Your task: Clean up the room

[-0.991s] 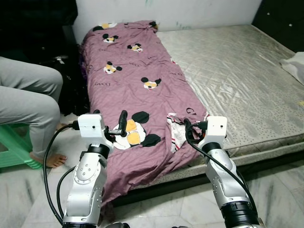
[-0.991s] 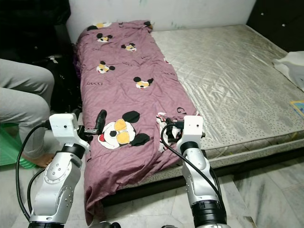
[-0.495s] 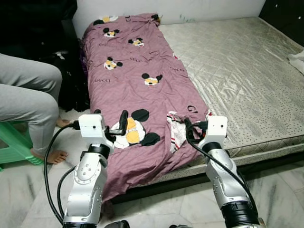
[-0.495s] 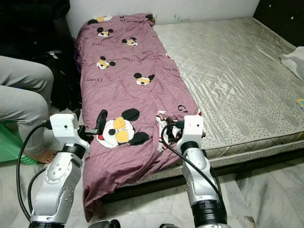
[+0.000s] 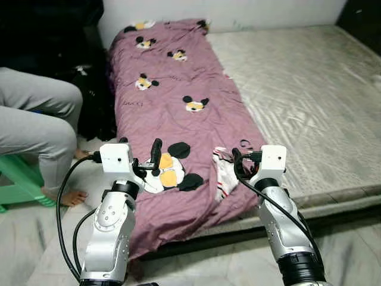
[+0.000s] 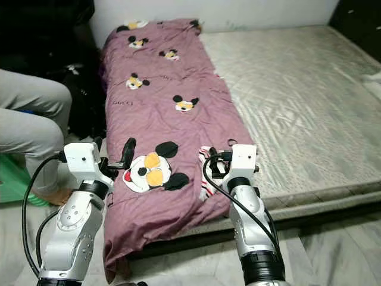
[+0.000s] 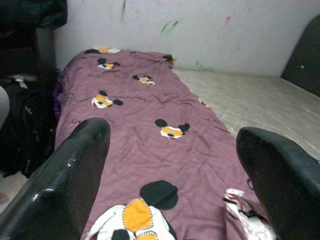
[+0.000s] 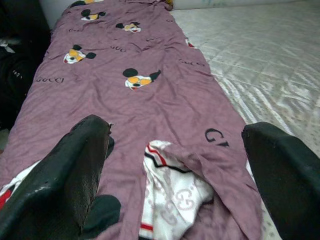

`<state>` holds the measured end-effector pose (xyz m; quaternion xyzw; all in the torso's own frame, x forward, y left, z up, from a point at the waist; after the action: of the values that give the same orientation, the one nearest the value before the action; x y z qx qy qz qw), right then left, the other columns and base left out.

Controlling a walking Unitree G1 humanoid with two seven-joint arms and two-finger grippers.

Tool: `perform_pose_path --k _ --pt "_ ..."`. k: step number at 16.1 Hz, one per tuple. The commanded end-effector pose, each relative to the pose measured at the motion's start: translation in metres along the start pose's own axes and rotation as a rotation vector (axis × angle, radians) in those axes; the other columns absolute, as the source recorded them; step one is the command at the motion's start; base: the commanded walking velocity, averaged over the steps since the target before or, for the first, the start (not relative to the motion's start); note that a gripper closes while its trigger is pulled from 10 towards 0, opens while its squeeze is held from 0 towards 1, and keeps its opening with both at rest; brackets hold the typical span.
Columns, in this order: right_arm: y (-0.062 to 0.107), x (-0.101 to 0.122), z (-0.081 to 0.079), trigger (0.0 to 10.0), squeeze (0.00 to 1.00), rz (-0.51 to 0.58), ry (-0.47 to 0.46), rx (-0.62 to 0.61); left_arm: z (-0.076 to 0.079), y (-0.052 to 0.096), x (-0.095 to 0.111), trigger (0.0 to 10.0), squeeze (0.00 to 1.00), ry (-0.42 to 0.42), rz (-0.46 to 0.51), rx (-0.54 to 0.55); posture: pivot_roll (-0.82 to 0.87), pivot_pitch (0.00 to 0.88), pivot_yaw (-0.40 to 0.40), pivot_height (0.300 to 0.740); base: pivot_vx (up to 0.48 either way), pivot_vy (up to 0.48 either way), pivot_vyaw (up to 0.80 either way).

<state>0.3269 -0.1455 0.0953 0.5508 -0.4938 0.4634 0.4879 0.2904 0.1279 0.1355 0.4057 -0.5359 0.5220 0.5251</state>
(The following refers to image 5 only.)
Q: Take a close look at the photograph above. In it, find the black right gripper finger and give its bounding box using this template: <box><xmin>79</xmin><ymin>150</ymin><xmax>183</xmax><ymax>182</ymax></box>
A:
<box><xmin>231</xmin><ymin>147</ymin><xmax>246</xmax><ymax>181</ymax></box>

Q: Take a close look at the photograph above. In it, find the purple Mickey Mouse blanket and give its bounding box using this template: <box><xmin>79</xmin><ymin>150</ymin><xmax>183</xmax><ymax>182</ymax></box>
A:
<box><xmin>107</xmin><ymin>18</ymin><xmax>270</xmax><ymax>279</ymax></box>

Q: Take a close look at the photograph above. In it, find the black bag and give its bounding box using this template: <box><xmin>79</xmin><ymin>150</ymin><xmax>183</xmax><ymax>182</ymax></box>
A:
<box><xmin>0</xmin><ymin>0</ymin><xmax>118</xmax><ymax>142</ymax></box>

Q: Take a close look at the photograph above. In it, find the white quilted mattress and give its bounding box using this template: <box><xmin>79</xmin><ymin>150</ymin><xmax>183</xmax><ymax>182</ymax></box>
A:
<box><xmin>205</xmin><ymin>24</ymin><xmax>381</xmax><ymax>220</ymax></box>

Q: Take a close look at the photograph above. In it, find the person in grey trousers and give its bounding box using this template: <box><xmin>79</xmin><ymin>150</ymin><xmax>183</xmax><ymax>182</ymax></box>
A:
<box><xmin>0</xmin><ymin>67</ymin><xmax>91</xmax><ymax>207</ymax></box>

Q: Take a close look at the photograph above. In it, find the green plastic stool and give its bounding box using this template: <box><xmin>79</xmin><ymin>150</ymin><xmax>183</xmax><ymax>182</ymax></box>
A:
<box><xmin>0</xmin><ymin>154</ymin><xmax>49</xmax><ymax>213</ymax></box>

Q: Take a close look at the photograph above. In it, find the black tufted headboard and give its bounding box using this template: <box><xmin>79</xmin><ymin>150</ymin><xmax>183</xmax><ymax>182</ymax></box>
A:
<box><xmin>335</xmin><ymin>0</ymin><xmax>381</xmax><ymax>55</ymax></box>

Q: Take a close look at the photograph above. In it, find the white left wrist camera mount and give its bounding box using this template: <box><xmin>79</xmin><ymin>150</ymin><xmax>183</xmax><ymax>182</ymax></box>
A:
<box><xmin>99</xmin><ymin>142</ymin><xmax>136</xmax><ymax>186</ymax></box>

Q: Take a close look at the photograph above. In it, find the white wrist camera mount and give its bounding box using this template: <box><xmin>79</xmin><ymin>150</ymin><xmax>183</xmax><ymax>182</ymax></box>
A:
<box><xmin>259</xmin><ymin>144</ymin><xmax>288</xmax><ymax>181</ymax></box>
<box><xmin>99</xmin><ymin>142</ymin><xmax>136</xmax><ymax>186</ymax></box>

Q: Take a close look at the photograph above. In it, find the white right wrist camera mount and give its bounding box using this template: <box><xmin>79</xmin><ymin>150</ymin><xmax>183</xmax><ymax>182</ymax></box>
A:
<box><xmin>259</xmin><ymin>144</ymin><xmax>288</xmax><ymax>181</ymax></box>

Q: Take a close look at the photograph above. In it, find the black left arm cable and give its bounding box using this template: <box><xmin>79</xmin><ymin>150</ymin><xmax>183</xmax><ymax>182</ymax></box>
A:
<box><xmin>55</xmin><ymin>152</ymin><xmax>103</xmax><ymax>282</ymax></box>

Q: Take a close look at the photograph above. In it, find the dark bed frame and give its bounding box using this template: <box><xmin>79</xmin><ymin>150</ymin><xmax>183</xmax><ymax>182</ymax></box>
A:
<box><xmin>134</xmin><ymin>200</ymin><xmax>381</xmax><ymax>263</ymax></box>

